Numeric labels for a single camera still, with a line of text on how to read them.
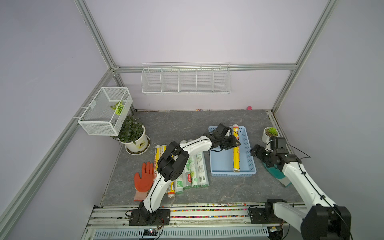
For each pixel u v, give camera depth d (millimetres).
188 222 729
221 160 888
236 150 862
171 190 789
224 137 799
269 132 959
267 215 679
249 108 1239
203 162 888
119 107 823
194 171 845
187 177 826
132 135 872
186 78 1010
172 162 572
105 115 815
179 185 800
